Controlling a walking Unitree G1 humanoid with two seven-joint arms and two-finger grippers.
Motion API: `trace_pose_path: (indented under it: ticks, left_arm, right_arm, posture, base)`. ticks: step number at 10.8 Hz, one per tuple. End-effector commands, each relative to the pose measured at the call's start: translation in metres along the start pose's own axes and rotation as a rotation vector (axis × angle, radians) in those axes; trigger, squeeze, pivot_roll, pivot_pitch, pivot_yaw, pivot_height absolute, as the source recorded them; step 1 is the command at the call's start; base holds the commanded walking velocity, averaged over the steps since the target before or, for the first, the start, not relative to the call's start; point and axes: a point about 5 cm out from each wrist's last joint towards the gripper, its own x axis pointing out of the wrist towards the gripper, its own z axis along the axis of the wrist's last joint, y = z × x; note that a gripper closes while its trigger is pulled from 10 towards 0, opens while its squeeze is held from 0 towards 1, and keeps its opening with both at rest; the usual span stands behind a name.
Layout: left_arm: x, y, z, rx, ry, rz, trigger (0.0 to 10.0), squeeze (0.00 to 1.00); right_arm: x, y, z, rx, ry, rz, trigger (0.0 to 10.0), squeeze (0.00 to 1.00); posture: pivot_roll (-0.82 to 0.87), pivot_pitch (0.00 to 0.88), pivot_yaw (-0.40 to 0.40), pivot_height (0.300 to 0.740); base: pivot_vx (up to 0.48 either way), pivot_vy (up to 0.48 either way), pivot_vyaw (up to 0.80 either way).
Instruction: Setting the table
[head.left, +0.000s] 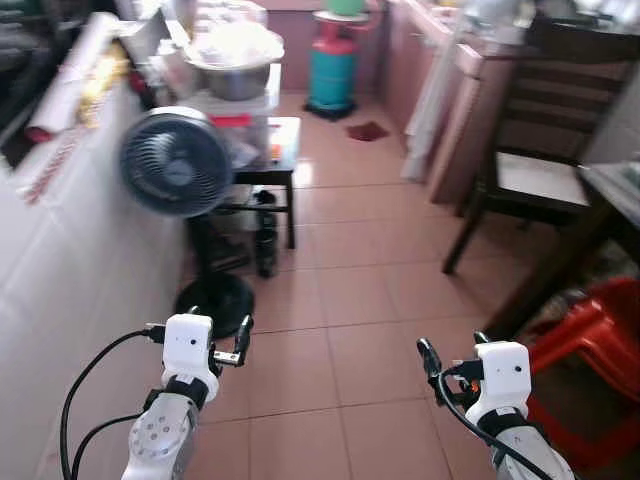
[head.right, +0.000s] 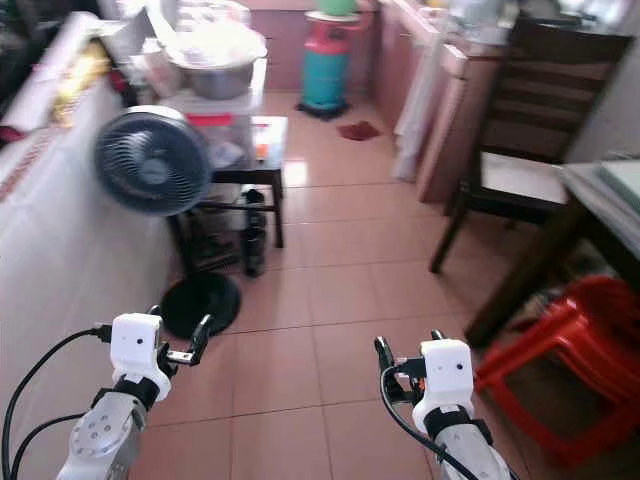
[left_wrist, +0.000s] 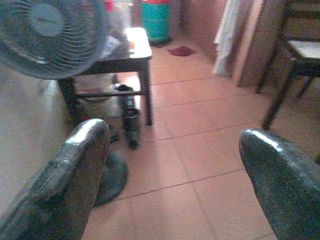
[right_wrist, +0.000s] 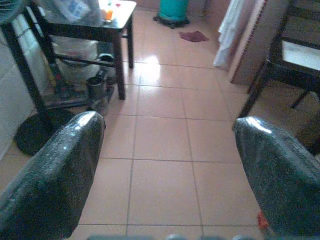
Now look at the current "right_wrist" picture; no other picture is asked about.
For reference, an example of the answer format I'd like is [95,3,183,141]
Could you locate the metal cup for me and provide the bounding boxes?
[86,76,107,95]

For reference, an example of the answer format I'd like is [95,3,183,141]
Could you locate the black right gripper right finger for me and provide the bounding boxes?
[232,116,320,237]

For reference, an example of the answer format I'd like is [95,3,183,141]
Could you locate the white plastic bag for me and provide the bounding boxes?
[51,37,101,83]

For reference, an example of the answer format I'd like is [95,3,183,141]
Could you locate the black round fan base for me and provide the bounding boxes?
[14,107,76,157]

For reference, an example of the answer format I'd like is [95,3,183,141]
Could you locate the maroon floor rag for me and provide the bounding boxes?
[178,30,210,43]

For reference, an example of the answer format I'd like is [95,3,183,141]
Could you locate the dark wooden side table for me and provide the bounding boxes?
[0,0,138,131]

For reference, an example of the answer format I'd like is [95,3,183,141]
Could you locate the clear plastic bag with print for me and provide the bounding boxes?
[37,0,102,26]

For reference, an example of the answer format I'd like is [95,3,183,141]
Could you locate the teal gas cylinder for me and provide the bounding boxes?
[158,0,190,21]

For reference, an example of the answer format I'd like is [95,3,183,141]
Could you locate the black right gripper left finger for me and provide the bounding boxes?
[0,110,106,240]

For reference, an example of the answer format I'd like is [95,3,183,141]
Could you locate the white hanging cloth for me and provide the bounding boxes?
[213,0,247,68]

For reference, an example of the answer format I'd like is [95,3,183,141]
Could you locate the dark wooden chair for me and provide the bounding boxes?
[237,0,320,118]

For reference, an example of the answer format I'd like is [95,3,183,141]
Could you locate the black wheeled cylinder stand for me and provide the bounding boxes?
[152,15,191,30]

